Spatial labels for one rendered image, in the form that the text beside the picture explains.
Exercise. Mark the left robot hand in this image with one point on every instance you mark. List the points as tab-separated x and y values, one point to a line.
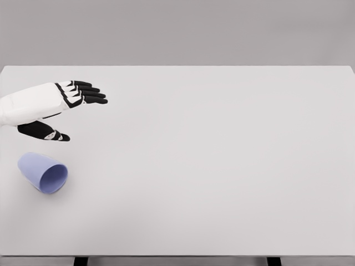
41	102

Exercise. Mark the lavender plastic cup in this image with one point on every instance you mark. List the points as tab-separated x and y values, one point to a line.
41	173

